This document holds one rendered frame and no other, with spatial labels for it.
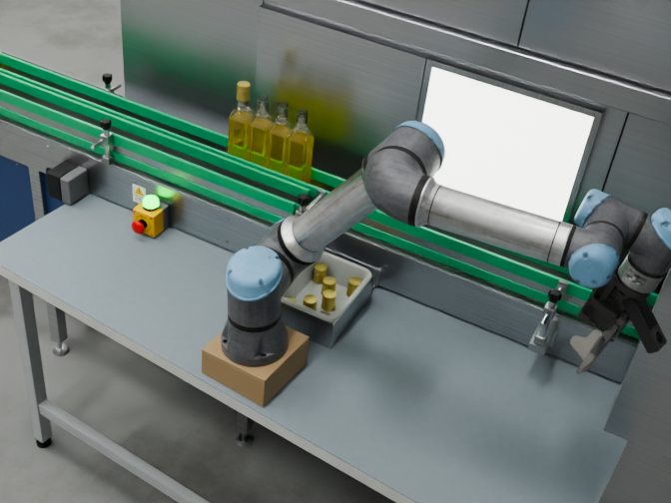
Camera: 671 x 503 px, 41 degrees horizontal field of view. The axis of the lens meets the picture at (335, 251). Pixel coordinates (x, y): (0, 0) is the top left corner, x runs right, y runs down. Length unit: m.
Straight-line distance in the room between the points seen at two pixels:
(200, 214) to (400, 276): 0.56
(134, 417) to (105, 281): 0.78
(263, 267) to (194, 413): 1.20
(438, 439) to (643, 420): 0.45
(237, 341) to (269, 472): 0.96
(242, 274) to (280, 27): 0.76
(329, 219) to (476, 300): 0.54
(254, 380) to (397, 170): 0.61
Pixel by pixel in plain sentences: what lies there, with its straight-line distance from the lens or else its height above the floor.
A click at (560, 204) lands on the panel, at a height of 1.06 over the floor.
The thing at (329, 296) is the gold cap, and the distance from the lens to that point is 2.20.
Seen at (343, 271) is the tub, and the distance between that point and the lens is 2.28.
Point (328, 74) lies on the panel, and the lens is 2.34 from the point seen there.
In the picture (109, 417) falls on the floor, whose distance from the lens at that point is 3.01.
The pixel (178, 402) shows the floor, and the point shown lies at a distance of 3.04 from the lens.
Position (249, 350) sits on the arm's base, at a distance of 1.96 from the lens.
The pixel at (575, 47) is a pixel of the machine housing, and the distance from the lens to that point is 2.11.
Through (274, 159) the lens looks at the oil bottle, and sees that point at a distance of 2.35.
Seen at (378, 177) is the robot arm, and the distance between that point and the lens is 1.63.
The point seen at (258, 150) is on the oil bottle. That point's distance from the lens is 2.36.
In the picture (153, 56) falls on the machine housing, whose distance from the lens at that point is 2.69.
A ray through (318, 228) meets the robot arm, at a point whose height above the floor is 1.13.
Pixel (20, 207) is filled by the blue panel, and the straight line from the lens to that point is 2.93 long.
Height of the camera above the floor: 2.24
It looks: 37 degrees down
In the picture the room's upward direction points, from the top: 7 degrees clockwise
